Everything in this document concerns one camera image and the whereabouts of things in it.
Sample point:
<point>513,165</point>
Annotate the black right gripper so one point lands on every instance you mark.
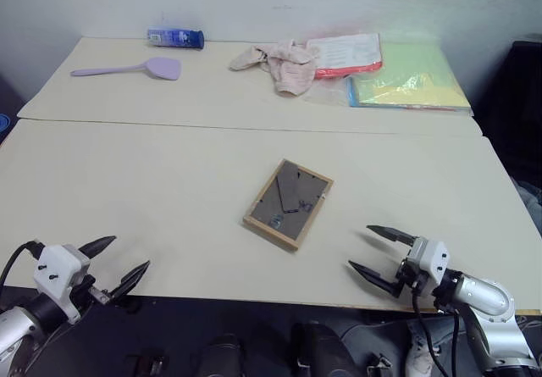
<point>405,281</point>

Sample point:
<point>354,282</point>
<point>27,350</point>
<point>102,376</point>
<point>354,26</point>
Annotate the blue cylindrical can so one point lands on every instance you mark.
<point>175,38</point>

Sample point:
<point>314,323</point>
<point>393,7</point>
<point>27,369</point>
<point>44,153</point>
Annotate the red document folder with paper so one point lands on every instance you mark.
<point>347,55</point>

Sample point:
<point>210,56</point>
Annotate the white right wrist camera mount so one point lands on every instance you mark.
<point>428,258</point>

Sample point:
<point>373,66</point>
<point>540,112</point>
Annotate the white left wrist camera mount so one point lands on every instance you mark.
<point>57,273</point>

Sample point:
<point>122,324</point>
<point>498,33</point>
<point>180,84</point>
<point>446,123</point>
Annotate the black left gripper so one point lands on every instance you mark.
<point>92,293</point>

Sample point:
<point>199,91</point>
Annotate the blue denim cloth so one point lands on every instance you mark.
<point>531,201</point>

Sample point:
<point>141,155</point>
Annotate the dark rounded shape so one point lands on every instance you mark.
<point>222,358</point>

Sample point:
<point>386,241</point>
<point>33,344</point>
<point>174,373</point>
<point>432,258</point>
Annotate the clear bag of coloured paper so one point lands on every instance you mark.
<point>406,80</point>

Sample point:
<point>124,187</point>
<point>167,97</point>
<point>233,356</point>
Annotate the pink crumpled cloth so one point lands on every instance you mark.
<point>283,65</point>

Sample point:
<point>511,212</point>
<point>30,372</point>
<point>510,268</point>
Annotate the black chair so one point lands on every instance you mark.
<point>514,97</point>

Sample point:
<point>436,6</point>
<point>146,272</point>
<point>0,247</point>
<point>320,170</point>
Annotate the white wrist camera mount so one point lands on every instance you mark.
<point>428,258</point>
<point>57,273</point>

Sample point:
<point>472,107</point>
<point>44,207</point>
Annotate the wooden picture frame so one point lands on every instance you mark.
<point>288,204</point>

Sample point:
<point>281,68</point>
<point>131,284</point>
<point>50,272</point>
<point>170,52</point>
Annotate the blue round object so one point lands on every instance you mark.
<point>3,122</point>

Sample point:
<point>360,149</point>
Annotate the purple spatula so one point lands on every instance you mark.
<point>131,68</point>

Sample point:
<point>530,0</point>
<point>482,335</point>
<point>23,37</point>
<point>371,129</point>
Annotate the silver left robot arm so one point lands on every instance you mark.
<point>19,322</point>

